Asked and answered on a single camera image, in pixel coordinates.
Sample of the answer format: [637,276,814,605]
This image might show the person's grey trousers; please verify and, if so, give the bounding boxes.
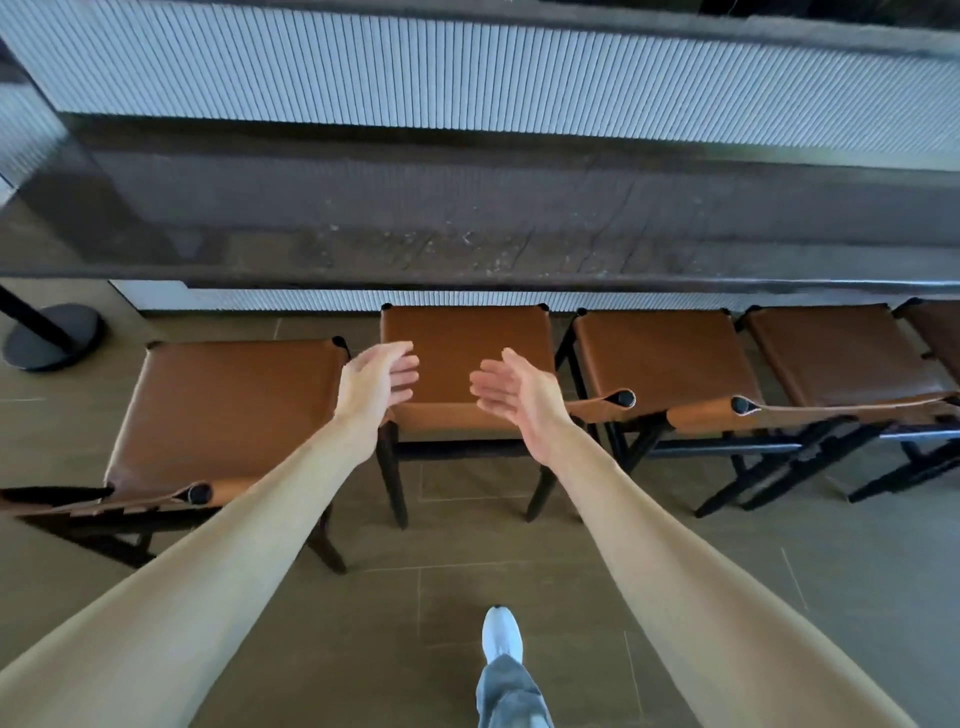
[476,653,555,728]

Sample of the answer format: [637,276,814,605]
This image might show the person's right hand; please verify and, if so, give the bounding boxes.
[469,347,575,466]

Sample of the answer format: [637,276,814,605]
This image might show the person's right forearm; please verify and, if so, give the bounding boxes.
[547,423,920,728]

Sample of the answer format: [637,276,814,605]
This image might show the black stanchion post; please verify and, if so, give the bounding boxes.
[0,284,106,374]

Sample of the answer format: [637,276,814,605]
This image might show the person's white right shoe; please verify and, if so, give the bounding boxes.
[481,605,524,665]

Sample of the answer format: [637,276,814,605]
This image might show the person's left hand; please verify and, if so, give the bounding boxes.
[333,341,421,463]

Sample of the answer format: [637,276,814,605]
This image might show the person's left forearm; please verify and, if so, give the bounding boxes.
[0,416,380,728]

